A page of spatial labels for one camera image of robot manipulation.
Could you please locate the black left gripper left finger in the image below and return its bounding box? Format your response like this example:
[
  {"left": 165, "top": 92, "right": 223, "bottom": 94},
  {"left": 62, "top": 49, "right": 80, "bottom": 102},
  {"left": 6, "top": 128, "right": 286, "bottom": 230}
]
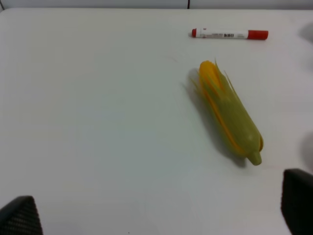
[{"left": 0, "top": 195, "right": 44, "bottom": 235}]

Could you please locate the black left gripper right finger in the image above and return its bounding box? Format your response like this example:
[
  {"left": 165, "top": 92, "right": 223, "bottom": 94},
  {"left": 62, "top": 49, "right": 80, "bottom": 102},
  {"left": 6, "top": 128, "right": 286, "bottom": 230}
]
[{"left": 281, "top": 168, "right": 313, "bottom": 235}]

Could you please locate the toy corn cob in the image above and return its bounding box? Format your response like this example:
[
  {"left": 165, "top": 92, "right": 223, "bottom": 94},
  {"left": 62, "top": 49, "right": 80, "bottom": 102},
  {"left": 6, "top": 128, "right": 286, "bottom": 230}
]
[{"left": 191, "top": 60, "right": 264, "bottom": 165}]

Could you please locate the red white marker pen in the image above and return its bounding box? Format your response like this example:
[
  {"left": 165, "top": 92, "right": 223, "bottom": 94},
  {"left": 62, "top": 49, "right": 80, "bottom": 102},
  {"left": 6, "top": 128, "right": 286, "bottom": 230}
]
[{"left": 191, "top": 28, "right": 268, "bottom": 41}]

